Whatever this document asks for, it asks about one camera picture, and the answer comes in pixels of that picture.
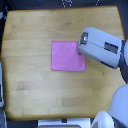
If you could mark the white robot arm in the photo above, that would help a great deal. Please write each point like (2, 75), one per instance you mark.
(118, 109)

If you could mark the grey object left edge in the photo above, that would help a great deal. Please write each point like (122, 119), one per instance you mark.
(1, 88)

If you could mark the pink square cloth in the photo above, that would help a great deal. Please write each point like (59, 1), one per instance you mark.
(64, 57)

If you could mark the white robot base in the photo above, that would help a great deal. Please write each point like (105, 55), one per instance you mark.
(102, 120)

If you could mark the white box bottom edge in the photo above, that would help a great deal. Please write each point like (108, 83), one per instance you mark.
(80, 122)

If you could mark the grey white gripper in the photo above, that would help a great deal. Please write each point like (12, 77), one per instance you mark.
(101, 46)

